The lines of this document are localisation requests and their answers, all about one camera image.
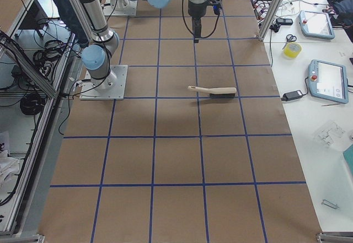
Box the teach pendant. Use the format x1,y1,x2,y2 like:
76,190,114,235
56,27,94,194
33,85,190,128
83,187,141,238
298,10,335,40
308,60,349,104

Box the clear plastic packaging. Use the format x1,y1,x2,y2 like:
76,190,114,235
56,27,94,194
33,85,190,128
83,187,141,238
313,120,346,146

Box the near teach pendant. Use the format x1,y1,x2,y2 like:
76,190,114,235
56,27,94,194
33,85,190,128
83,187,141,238
308,60,349,104

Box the black scissors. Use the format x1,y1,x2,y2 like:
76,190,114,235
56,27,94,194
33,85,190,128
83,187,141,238
282,34,297,49

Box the far teach pendant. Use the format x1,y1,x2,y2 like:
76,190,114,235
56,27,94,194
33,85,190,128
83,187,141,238
298,10,335,40

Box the person in blue jeans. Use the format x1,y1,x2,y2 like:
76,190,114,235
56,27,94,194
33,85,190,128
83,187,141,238
53,0,89,48

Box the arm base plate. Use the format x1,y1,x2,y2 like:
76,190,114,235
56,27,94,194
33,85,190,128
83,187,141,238
103,0,138,17
79,65,128,100

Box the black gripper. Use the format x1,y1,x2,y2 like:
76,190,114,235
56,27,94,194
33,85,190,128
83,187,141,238
191,0,223,44

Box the yellow tape roll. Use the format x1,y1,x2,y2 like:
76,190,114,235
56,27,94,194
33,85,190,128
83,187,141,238
282,42,302,58

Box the black power adapter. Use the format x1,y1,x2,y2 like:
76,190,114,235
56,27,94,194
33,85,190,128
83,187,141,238
281,90,303,102

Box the metal clip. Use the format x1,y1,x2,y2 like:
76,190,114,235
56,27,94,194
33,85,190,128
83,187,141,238
322,199,340,209

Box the white hand brush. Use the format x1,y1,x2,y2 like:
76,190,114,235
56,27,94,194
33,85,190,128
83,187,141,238
187,85,237,98

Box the aluminium frame post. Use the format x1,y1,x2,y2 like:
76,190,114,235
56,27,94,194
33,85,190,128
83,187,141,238
258,0,283,41

